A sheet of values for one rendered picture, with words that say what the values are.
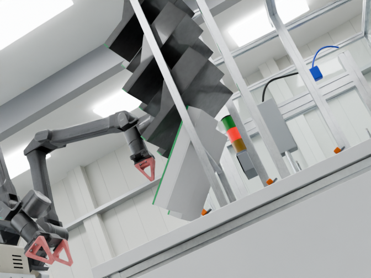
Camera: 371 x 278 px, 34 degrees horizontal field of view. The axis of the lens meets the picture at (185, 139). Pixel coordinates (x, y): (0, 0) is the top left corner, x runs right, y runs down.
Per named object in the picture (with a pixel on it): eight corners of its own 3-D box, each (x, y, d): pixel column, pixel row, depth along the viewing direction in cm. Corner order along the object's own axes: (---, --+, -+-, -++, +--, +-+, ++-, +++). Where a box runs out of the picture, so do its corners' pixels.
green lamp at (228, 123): (224, 131, 230) (220, 119, 232) (227, 134, 234) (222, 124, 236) (237, 124, 229) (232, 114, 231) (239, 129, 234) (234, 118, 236)
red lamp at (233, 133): (230, 142, 228) (224, 131, 230) (232, 145, 233) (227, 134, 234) (242, 136, 227) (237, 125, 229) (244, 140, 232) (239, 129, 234)
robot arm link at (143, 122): (130, 123, 224) (116, 115, 217) (154, 107, 220) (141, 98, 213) (139, 149, 218) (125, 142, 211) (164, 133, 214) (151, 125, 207)
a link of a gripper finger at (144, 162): (165, 179, 212) (154, 156, 216) (159, 174, 206) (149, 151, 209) (148, 188, 213) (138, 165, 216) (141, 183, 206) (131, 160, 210)
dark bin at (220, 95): (161, 156, 179) (144, 142, 183) (179, 164, 191) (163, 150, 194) (219, 80, 177) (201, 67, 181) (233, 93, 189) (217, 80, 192)
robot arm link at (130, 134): (128, 134, 220) (119, 131, 215) (143, 124, 217) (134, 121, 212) (134, 150, 217) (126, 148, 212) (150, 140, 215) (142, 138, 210)
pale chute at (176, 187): (165, 209, 158) (151, 204, 160) (185, 214, 170) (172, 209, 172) (201, 109, 161) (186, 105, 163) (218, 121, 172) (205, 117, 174)
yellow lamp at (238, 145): (235, 153, 226) (230, 142, 228) (237, 156, 231) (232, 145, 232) (247, 147, 226) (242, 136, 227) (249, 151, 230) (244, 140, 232)
